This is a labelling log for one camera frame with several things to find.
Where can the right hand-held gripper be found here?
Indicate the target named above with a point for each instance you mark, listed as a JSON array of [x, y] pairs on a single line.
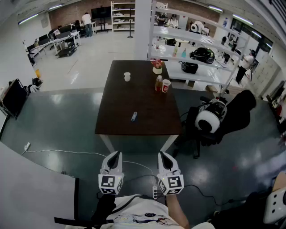
[[172, 182]]

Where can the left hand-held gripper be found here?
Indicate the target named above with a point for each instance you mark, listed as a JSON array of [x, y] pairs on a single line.
[[108, 182]]

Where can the person's left forearm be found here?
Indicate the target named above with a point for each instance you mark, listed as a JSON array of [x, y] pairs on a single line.
[[103, 208]]

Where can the person's right forearm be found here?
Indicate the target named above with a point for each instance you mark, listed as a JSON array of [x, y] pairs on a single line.
[[177, 212]]

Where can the white power strip with plugs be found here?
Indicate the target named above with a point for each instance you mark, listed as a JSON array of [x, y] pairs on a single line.
[[155, 191]]

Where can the person's white printed shirt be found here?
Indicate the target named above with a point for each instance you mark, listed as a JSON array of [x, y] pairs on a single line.
[[143, 212]]

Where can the dark wooden table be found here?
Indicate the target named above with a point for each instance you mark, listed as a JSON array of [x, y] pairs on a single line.
[[138, 105]]

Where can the black chest-mounted box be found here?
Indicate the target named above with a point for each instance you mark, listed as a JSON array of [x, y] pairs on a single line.
[[76, 221]]

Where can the red paper cup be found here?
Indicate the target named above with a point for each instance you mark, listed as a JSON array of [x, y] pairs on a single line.
[[166, 86]]

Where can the amber tea bottle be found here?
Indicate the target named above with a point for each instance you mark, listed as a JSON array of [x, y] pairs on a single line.
[[158, 83]]

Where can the black office chair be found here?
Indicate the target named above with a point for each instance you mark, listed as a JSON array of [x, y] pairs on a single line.
[[236, 116]]

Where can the white desk with black edge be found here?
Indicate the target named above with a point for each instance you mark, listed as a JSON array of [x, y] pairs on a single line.
[[33, 192]]

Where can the cardboard box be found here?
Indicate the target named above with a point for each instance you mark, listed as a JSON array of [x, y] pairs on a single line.
[[211, 88]]

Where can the white floor power strip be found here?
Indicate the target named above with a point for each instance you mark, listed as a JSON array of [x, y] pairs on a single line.
[[27, 146]]

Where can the white pot with red flowers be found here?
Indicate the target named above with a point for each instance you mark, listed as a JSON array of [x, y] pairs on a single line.
[[157, 68]]

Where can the black round speaker device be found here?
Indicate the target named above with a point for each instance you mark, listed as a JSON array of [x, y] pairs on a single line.
[[189, 67]]

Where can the black and white floor device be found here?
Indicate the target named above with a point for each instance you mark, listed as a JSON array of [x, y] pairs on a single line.
[[33, 86]]

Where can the teal spray bottle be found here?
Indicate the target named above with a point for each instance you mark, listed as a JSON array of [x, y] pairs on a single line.
[[183, 53]]

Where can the green drink bottle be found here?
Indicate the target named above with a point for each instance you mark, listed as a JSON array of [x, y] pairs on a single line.
[[175, 51]]

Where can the black helmet device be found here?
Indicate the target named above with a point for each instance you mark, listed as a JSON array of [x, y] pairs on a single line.
[[202, 54]]

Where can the white device with black face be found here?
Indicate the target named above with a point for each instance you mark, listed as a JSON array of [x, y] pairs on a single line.
[[276, 205]]

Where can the yellow floor sign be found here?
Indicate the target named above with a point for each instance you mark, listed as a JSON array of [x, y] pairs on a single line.
[[38, 73]]

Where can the black flat case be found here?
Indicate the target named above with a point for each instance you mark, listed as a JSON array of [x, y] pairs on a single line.
[[14, 99]]

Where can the black trolley cart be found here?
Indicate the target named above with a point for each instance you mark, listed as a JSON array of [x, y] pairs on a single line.
[[67, 50]]

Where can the white metal shelving rack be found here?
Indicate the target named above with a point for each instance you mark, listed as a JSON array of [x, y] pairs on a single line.
[[196, 38]]

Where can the row of white desks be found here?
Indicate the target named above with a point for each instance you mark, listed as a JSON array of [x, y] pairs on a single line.
[[55, 40]]

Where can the white bookshelf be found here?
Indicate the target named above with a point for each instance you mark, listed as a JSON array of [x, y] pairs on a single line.
[[123, 16]]

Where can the black stanchion post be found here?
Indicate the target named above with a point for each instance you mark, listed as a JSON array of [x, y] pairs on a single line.
[[130, 29]]

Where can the black wall screen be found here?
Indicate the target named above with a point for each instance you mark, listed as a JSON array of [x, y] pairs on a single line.
[[101, 12]]

